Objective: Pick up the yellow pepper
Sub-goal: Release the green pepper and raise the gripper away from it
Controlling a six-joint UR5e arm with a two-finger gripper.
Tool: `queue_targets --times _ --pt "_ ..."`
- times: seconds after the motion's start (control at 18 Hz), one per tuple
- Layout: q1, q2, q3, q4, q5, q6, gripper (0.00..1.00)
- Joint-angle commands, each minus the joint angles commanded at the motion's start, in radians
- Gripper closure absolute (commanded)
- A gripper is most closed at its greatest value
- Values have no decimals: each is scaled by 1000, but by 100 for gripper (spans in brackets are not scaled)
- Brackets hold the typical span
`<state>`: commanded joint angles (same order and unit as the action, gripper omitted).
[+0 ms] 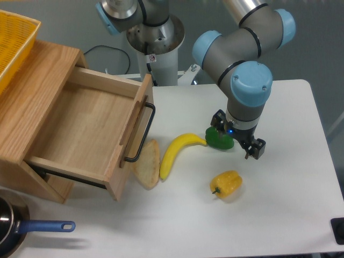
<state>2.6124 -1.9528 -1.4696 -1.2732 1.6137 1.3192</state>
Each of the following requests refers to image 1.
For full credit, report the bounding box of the green bell pepper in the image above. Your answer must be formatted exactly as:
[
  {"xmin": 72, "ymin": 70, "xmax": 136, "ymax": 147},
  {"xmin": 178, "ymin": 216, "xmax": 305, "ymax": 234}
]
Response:
[{"xmin": 205, "ymin": 126, "xmax": 234, "ymax": 150}]

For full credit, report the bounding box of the yellow plastic basket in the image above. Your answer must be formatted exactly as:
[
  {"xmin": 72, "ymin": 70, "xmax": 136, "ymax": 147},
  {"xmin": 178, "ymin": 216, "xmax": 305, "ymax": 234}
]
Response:
[{"xmin": 1, "ymin": 10, "xmax": 41, "ymax": 92}]

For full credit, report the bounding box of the wooden drawer cabinet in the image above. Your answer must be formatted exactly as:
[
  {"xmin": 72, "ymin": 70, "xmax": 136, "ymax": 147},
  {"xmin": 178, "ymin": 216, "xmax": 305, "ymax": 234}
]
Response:
[{"xmin": 1, "ymin": 40, "xmax": 88, "ymax": 203}]

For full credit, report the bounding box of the slice of bread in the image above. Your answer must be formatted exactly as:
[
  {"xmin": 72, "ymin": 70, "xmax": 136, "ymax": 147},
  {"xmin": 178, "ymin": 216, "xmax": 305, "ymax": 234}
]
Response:
[{"xmin": 132, "ymin": 139, "xmax": 160, "ymax": 190}]

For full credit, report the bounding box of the black cable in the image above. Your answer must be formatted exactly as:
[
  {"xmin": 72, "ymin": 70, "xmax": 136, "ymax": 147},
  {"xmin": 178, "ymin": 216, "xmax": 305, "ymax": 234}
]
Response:
[{"xmin": 83, "ymin": 45, "xmax": 131, "ymax": 75}]

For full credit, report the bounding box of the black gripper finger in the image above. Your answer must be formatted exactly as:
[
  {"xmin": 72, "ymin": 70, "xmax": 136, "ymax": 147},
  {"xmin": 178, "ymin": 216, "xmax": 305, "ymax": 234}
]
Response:
[
  {"xmin": 244, "ymin": 138, "xmax": 266, "ymax": 160},
  {"xmin": 211, "ymin": 109, "xmax": 226, "ymax": 134}
]

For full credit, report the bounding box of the yellow banana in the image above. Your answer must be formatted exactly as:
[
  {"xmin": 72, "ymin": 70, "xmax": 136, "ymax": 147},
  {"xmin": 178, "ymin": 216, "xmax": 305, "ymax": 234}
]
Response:
[{"xmin": 160, "ymin": 133, "xmax": 207, "ymax": 181}]

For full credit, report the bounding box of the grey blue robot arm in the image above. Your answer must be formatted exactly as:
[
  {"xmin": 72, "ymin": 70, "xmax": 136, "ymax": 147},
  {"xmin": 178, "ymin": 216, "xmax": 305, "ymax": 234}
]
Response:
[{"xmin": 96, "ymin": 1, "xmax": 296, "ymax": 159}]

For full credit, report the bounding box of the blue handled frying pan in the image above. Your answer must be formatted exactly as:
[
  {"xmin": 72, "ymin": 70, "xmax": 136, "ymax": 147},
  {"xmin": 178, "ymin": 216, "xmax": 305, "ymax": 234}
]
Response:
[{"xmin": 1, "ymin": 189, "xmax": 76, "ymax": 257}]

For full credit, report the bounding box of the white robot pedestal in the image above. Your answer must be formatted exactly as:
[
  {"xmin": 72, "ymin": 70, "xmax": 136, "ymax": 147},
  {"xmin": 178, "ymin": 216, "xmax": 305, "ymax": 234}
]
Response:
[{"xmin": 126, "ymin": 15, "xmax": 200, "ymax": 87}]

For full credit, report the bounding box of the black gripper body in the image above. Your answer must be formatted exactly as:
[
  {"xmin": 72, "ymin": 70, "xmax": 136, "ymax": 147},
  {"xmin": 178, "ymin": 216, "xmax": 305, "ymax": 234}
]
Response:
[{"xmin": 223, "ymin": 114, "xmax": 256, "ymax": 149}]

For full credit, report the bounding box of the yellow bell pepper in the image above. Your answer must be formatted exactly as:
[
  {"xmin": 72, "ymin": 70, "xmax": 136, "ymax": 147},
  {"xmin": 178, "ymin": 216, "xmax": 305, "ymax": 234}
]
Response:
[{"xmin": 210, "ymin": 170, "xmax": 242, "ymax": 199}]

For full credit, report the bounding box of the open wooden drawer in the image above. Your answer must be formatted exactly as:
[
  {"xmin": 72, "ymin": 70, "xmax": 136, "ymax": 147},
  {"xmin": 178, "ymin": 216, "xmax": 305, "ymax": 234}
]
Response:
[{"xmin": 25, "ymin": 68, "xmax": 154, "ymax": 200}]

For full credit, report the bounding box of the black corner clamp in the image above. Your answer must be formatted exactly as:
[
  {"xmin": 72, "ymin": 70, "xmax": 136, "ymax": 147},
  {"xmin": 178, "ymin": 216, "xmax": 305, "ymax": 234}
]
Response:
[{"xmin": 330, "ymin": 217, "xmax": 344, "ymax": 245}]

